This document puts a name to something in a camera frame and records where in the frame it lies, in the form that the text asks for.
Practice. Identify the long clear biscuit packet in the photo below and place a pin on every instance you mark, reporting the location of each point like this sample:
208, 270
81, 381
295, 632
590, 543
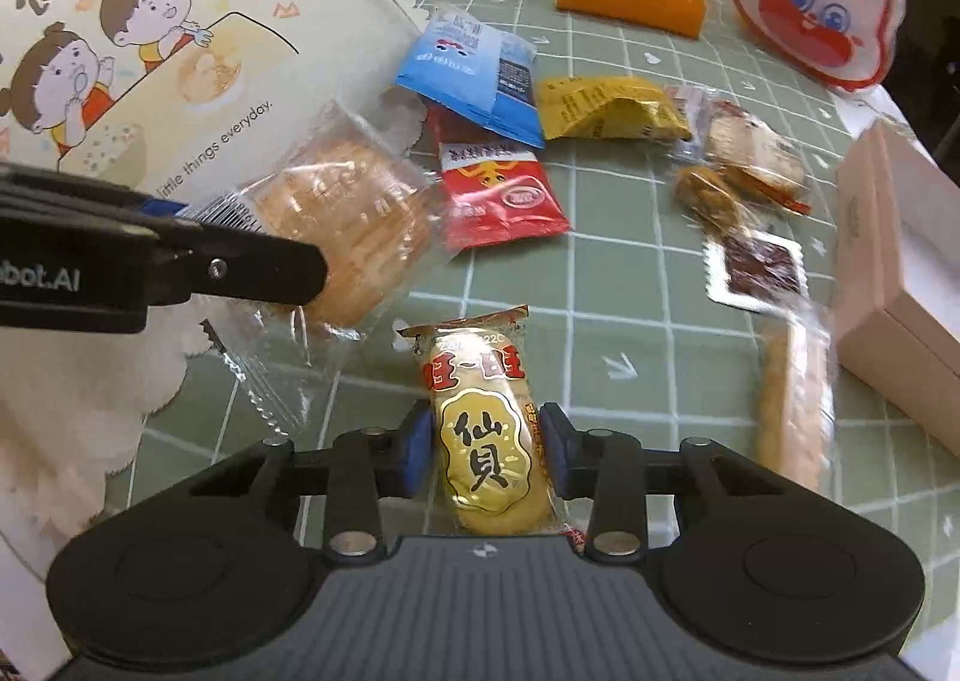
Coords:
796, 408

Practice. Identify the clear round cracker packet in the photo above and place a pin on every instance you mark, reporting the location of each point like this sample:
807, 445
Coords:
378, 219

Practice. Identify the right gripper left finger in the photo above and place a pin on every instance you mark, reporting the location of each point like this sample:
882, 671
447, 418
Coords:
367, 466

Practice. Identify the yellow snack packet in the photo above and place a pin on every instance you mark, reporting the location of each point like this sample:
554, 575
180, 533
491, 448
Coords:
609, 108

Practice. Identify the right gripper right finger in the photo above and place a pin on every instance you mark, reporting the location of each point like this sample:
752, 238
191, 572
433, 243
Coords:
608, 469

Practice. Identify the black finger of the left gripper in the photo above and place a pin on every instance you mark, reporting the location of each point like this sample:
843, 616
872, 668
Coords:
80, 255

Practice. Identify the pink cardboard box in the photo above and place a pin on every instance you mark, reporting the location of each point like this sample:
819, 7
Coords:
896, 300

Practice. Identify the dark red jerky packet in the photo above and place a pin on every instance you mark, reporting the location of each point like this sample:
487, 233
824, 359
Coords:
754, 271

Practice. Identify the blue snack packet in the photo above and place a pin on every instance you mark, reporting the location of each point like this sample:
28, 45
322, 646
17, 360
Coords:
479, 72

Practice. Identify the yellow senbei cracker packet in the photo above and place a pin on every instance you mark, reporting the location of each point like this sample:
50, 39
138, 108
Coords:
491, 451

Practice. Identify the small brown candy packet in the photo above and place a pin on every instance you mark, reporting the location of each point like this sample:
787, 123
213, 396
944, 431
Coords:
702, 190

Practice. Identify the red snack packet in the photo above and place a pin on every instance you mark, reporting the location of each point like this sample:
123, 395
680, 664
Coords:
498, 191

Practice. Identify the white cartoon children bag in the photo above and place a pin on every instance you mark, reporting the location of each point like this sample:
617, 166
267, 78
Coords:
181, 99

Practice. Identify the green grid tablecloth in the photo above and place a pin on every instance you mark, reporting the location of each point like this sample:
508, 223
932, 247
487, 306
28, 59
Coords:
621, 332

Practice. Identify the red-trim rice cracker packet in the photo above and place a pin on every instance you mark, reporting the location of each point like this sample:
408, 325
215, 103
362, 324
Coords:
742, 148

